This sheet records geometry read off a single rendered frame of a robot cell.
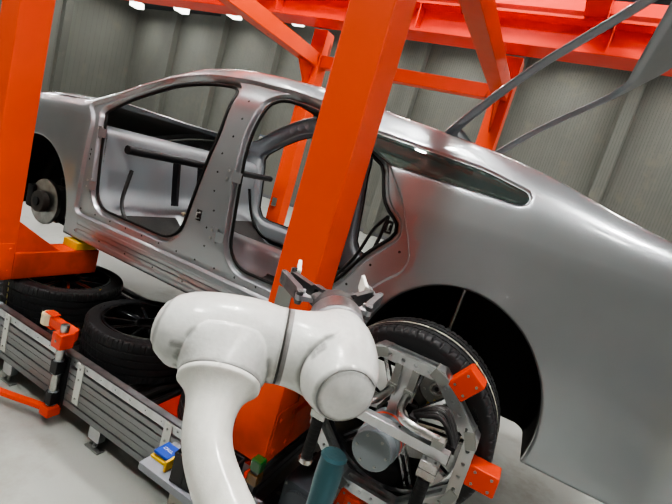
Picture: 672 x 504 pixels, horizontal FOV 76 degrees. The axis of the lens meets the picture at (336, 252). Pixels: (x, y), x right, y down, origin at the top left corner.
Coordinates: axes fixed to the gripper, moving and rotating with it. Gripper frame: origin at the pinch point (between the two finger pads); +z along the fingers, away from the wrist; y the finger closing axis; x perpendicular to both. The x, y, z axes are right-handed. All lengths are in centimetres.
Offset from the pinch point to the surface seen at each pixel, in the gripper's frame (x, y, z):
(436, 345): -30, 46, 42
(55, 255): -91, -145, 178
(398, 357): -35, 34, 39
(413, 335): -30, 39, 46
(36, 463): -148, -94, 80
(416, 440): -45, 37, 13
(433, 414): -40, 42, 19
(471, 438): -48, 58, 22
